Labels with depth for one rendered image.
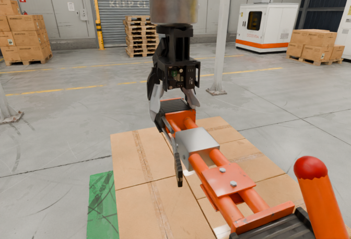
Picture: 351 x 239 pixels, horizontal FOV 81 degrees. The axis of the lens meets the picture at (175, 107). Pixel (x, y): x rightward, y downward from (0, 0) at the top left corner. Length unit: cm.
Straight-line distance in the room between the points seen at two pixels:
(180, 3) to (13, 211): 207
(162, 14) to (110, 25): 939
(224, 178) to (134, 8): 964
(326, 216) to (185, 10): 33
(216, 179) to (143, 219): 83
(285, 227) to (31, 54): 745
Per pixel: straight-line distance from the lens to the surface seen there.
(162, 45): 43
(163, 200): 117
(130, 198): 120
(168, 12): 38
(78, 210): 198
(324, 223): 21
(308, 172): 19
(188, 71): 39
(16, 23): 747
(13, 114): 385
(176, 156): 34
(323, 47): 734
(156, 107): 43
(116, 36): 981
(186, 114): 47
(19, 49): 759
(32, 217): 210
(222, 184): 31
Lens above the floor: 143
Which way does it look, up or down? 25 degrees down
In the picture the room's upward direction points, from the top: straight up
